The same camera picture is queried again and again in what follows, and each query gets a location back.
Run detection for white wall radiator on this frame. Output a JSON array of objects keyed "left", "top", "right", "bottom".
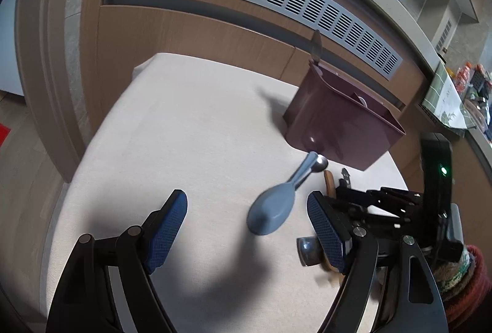
[{"left": 432, "top": 18, "right": 456, "bottom": 53}]

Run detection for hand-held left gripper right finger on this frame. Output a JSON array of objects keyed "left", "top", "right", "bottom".
[{"left": 307, "top": 192, "right": 448, "bottom": 333}]

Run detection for green checkered cloth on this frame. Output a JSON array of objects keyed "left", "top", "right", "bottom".
[{"left": 421, "top": 62, "right": 467, "bottom": 130}]

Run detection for blue plastic rice spoon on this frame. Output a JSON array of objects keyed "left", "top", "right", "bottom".
[{"left": 247, "top": 152, "right": 319, "bottom": 236}]

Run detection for white tablecloth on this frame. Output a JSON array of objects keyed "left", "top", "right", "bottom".
[{"left": 38, "top": 52, "right": 410, "bottom": 333}]

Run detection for large metal spoon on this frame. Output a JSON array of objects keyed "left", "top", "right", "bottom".
[{"left": 293, "top": 155, "right": 330, "bottom": 191}]

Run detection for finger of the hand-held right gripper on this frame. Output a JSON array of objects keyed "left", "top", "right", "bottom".
[
  {"left": 331, "top": 198, "right": 424, "bottom": 239},
  {"left": 337, "top": 168, "right": 424, "bottom": 211}
]

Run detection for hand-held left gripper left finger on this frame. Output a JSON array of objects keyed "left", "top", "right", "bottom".
[{"left": 46, "top": 189, "right": 188, "bottom": 333}]

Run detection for orange packets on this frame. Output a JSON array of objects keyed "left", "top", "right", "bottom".
[{"left": 455, "top": 62, "right": 477, "bottom": 88}]

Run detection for wooden side cabinet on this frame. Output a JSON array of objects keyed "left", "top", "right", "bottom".
[{"left": 396, "top": 114, "right": 492, "bottom": 211}]

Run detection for purple plastic utensil holder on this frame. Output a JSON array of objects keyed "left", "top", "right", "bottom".
[{"left": 282, "top": 60, "right": 407, "bottom": 171}]

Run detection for long wooden spoon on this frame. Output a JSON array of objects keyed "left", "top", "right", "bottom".
[{"left": 321, "top": 169, "right": 345, "bottom": 285}]

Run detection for grey-blue spoon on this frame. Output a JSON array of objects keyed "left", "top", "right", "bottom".
[{"left": 296, "top": 235, "right": 324, "bottom": 268}]

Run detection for black basket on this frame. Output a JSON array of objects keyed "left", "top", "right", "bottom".
[{"left": 471, "top": 66, "right": 492, "bottom": 99}]

